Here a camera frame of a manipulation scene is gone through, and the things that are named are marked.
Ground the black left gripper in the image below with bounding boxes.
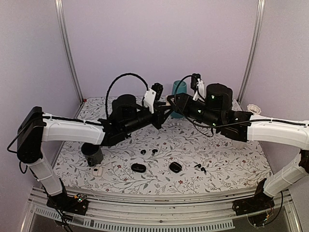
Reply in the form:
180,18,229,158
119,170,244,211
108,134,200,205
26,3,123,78
123,101,173,135

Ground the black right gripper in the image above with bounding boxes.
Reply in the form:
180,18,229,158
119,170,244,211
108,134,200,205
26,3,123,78
167,93,222,130

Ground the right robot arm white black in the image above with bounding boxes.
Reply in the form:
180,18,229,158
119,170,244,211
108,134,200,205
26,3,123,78
167,84,309,211

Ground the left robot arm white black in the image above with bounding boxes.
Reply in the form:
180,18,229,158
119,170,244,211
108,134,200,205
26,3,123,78
13,94,172,210

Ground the black open earbud case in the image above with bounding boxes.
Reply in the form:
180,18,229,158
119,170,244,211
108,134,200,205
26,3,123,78
169,162,182,173

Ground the black oval earbud case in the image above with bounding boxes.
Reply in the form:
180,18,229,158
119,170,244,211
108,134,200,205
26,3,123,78
131,163,146,173

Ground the white earbud case front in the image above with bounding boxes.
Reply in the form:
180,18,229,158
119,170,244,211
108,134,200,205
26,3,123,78
92,166,103,177

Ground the teal tall cup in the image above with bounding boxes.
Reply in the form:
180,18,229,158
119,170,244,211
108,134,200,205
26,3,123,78
170,80,187,119

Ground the dark grey mug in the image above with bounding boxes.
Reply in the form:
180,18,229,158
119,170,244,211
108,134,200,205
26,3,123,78
81,143,103,167

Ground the white ribbed vase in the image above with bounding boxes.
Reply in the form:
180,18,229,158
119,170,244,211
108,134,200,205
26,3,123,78
233,103,262,148

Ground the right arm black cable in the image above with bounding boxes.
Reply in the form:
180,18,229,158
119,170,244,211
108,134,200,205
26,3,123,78
173,74,252,129

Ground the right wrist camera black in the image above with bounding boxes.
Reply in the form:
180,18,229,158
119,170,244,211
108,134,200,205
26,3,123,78
190,73,206,102

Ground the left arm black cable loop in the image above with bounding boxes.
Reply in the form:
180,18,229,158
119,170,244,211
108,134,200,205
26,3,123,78
105,72,149,116

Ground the front aluminium rail base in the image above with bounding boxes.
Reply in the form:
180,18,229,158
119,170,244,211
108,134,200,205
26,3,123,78
23,186,302,232

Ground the right aluminium frame post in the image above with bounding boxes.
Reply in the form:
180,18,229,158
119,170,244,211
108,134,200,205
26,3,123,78
237,0,266,104

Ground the aluminium frame post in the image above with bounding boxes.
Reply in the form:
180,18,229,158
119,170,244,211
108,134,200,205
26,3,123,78
55,0,84,103
237,0,266,104

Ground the left aluminium frame post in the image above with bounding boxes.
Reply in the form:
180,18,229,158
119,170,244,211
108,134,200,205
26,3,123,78
55,0,84,103

